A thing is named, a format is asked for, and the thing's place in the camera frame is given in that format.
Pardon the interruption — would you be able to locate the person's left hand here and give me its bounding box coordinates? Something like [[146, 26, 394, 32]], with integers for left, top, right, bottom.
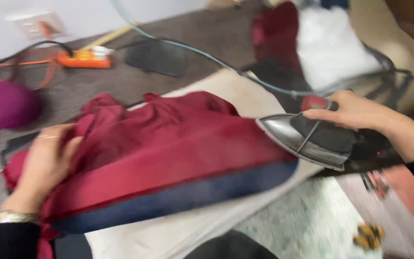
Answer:
[[1, 124, 84, 215]]

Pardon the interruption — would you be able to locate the person's right hand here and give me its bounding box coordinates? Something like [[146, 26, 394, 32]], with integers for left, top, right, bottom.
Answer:
[[302, 90, 410, 145]]

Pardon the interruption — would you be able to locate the silver and black clothes iron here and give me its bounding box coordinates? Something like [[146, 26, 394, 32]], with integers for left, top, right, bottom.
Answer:
[[256, 95, 359, 172]]

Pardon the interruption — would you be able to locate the maroon garment with navy border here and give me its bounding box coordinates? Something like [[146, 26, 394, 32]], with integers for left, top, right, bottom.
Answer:
[[2, 91, 299, 259]]

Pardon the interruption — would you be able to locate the white fluffy cloth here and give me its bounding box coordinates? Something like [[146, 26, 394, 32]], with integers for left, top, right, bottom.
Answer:
[[296, 6, 384, 91]]

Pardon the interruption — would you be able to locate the purple round ball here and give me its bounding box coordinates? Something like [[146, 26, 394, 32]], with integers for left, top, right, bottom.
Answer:
[[0, 81, 44, 130]]

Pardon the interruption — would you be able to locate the pink patterned cloth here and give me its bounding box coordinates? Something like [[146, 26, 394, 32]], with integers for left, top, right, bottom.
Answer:
[[336, 165, 414, 259]]

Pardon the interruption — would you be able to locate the maroon cloth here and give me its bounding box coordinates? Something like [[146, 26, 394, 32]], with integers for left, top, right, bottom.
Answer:
[[252, 1, 304, 74]]

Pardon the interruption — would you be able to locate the white shaggy rug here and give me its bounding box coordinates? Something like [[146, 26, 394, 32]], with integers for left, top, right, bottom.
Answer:
[[235, 177, 384, 259]]

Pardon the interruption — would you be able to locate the orange power strip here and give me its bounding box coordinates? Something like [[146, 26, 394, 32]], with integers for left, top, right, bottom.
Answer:
[[56, 46, 114, 70]]

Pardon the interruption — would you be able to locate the yellow small object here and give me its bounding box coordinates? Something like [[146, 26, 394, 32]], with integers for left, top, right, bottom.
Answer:
[[352, 223, 386, 251]]

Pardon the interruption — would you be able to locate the yellow stick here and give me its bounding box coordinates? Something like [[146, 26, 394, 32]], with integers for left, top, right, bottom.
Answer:
[[80, 22, 140, 52]]

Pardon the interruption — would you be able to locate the person's black clothing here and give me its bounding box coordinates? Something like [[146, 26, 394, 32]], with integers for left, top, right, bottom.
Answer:
[[183, 230, 280, 259]]

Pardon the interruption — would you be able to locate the black metal frame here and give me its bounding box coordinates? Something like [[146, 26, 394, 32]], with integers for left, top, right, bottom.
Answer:
[[361, 42, 414, 110]]

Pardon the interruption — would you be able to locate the gold bracelet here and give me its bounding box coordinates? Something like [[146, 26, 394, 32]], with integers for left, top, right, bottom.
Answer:
[[0, 210, 41, 224]]

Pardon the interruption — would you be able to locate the orange cable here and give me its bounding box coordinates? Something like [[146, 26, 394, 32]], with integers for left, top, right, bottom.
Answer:
[[0, 58, 61, 91]]

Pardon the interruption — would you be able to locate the black cable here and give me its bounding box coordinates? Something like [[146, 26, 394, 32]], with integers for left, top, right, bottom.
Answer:
[[0, 40, 74, 70]]

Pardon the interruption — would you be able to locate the white wall socket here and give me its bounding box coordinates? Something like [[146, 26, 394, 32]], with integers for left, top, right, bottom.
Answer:
[[6, 11, 65, 39]]

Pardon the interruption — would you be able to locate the light blue iron cord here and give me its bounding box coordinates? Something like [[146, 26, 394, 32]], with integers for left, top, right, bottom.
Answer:
[[109, 0, 335, 98]]

